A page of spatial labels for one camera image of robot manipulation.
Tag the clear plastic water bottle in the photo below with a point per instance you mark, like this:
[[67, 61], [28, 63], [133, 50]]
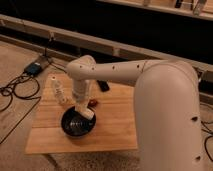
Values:
[[58, 91]]

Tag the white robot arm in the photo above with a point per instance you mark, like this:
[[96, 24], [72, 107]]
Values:
[[166, 105]]

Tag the long wooden rail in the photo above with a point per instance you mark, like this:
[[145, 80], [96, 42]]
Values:
[[66, 36]]

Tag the black smartphone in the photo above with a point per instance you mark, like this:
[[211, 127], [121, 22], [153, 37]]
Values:
[[103, 86]]

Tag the white sponge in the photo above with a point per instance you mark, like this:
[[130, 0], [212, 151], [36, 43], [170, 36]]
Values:
[[87, 113]]

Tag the brown oblong object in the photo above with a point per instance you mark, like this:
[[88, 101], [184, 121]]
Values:
[[92, 102]]

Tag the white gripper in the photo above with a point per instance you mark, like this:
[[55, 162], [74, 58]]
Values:
[[80, 93]]

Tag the wooden table board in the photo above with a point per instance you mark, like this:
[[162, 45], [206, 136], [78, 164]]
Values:
[[114, 128]]

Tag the black power adapter box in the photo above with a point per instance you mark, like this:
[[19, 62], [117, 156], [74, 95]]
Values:
[[33, 69]]

